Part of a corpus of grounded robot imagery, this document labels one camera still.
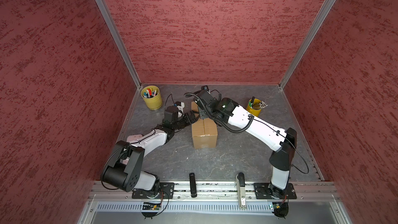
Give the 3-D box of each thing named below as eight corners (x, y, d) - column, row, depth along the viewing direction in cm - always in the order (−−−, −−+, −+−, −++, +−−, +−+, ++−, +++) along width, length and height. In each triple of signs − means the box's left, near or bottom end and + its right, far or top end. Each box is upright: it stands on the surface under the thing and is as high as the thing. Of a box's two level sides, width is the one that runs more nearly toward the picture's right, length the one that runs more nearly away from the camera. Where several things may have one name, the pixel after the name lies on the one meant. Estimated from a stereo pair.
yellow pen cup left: (145, 111, 106) (138, 97, 95) (149, 99, 113) (143, 85, 102) (162, 111, 106) (157, 98, 95) (164, 99, 113) (160, 85, 102)
